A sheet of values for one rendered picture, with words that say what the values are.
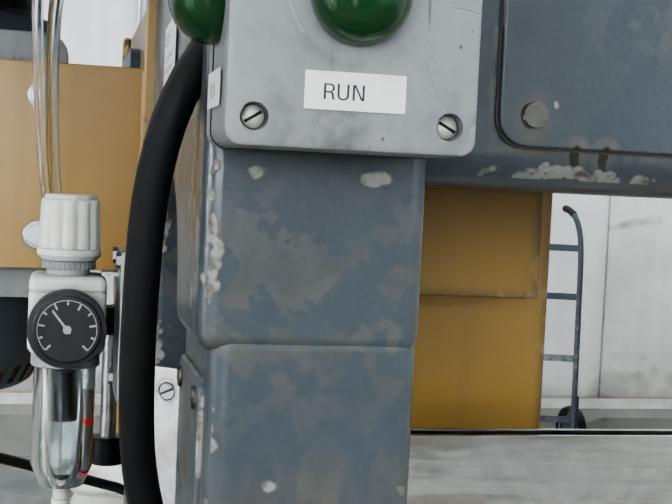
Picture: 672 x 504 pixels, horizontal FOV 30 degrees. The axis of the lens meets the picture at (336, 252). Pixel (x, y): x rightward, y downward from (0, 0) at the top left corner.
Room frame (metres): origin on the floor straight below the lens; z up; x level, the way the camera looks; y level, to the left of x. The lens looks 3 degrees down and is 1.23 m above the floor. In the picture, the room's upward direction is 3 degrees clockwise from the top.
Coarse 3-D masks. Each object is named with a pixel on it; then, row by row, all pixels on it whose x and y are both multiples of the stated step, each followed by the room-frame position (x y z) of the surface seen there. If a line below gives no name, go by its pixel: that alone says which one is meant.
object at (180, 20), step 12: (168, 0) 0.37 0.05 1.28; (180, 0) 0.37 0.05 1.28; (192, 0) 0.36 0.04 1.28; (204, 0) 0.36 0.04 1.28; (216, 0) 0.36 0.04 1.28; (180, 12) 0.37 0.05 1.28; (192, 12) 0.36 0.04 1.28; (204, 12) 0.36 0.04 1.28; (216, 12) 0.36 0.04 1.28; (180, 24) 0.37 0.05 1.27; (192, 24) 0.37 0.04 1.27; (204, 24) 0.37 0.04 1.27; (216, 24) 0.37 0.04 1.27; (192, 36) 0.37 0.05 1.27; (204, 36) 0.37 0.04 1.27; (216, 36) 0.37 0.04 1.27
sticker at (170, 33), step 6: (174, 24) 0.52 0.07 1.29; (168, 30) 0.55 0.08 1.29; (174, 30) 0.52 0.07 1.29; (168, 36) 0.55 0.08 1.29; (174, 36) 0.52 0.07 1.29; (168, 42) 0.55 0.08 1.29; (174, 42) 0.52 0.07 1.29; (168, 48) 0.55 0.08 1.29; (174, 48) 0.52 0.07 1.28; (168, 54) 0.55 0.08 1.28; (174, 54) 0.52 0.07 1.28; (168, 60) 0.54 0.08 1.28; (174, 60) 0.51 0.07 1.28; (168, 66) 0.54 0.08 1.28; (168, 72) 0.54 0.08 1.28
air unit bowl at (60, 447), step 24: (48, 384) 0.60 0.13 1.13; (72, 384) 0.60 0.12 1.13; (48, 408) 0.60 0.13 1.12; (72, 408) 0.60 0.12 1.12; (48, 432) 0.60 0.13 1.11; (72, 432) 0.60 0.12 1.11; (48, 456) 0.60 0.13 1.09; (72, 456) 0.60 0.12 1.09; (48, 480) 0.60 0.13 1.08; (72, 480) 0.60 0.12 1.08
